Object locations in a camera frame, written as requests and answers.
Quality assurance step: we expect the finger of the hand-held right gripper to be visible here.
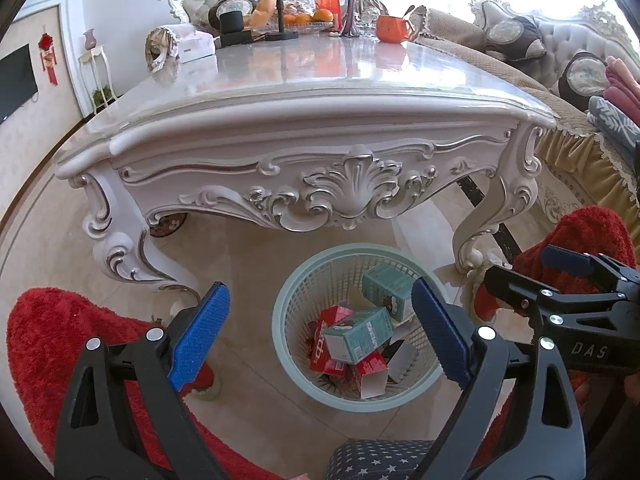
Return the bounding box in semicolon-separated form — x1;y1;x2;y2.
483;264;640;334
541;244;640;287

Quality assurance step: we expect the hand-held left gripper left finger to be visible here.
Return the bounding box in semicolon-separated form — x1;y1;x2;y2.
54;281;232;480

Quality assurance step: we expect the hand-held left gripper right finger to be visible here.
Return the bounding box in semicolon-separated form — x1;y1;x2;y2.
410;276;587;480

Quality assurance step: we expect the teal cartoon print box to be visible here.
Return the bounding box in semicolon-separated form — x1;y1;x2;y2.
322;306;394;364
362;264;416;322

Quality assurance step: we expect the small red box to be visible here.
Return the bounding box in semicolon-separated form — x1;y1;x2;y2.
356;350;390;401

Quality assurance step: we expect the green mesh waste basket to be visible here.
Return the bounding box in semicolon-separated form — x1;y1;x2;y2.
272;244;453;413

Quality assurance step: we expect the long red box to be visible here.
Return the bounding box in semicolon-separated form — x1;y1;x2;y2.
309;305;352;374

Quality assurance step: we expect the person's right leg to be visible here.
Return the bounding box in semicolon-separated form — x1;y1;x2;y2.
472;205;638;411

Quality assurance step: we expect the beige patterned rug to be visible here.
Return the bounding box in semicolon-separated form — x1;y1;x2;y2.
537;170;601;223

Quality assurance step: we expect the dark round floor object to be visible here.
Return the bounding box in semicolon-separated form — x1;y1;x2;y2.
150;212;188;238

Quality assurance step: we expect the grey patterned folded blanket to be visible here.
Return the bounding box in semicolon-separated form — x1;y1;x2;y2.
587;96;640;153

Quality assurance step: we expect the navy star-patterned cushion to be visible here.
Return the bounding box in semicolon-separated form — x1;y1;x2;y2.
326;439;436;480

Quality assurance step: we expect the pink folded blanket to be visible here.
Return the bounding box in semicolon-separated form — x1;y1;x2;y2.
602;56;640;106

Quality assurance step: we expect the tan fringed sofa cover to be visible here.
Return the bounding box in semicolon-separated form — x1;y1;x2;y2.
417;7;640;211

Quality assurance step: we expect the ornate white coffee table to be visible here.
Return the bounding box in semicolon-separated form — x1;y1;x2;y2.
55;35;558;293

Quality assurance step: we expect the beige lace armrest cover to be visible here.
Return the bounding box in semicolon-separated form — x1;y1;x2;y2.
145;25;180;73
407;6;441;36

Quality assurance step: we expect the white tissue box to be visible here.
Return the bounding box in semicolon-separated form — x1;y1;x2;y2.
176;29;219;64

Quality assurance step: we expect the orange mug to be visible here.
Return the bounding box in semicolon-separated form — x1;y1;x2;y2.
376;14;416;43

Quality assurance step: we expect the white side stand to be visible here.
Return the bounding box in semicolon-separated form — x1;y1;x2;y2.
79;45;121;111

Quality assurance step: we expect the black cylinder speaker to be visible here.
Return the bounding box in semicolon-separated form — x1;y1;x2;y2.
219;10;245;35

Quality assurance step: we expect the tall purple glass vase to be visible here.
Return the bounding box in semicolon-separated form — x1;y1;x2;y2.
341;0;362;37

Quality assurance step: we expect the clear glass fruit tray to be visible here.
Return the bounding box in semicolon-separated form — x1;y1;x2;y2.
252;19;335;36

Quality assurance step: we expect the yellow cushion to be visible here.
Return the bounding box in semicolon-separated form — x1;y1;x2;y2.
247;0;278;27

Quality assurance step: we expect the black pole stand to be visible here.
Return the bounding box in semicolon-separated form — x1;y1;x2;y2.
265;0;300;42

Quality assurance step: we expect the red gift bag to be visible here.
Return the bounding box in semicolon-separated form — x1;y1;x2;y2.
311;0;343;31

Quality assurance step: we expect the black wall television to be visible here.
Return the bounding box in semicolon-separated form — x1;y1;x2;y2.
0;44;38;123

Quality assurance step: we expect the red knot wall ornament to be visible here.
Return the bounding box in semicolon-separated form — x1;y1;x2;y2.
37;32;60;86

